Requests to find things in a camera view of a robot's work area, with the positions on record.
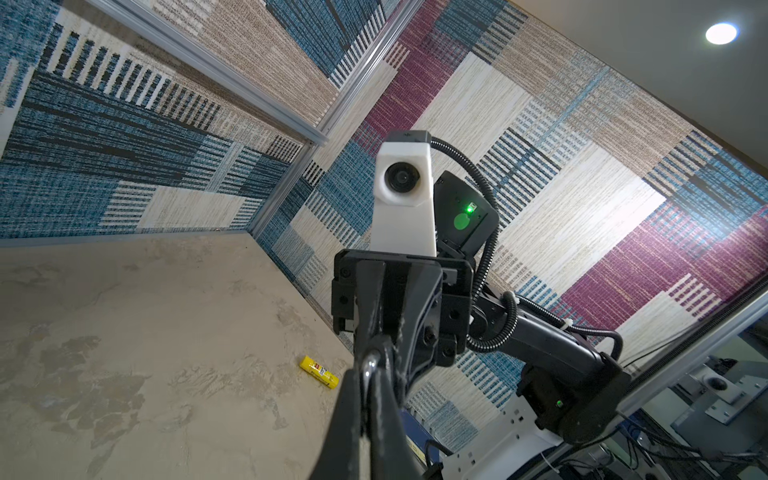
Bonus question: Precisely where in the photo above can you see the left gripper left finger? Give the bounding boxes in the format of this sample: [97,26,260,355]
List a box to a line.
[309,371,362,480]

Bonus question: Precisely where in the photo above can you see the yellow marker pen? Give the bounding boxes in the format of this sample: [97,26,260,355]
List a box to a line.
[299,356,339,389]

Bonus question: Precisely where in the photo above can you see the blue book with yellow label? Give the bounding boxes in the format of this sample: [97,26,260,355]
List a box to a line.
[401,410,440,469]

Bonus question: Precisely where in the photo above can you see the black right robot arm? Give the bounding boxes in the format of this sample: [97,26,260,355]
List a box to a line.
[312,130,630,479]

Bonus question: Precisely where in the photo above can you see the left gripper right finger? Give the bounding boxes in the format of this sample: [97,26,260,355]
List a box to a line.
[367,359,421,480]

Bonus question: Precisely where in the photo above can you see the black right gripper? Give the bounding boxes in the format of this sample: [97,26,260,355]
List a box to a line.
[332,249,473,390]

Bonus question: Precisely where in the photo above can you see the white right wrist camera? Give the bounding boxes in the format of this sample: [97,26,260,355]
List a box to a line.
[370,130,437,257]

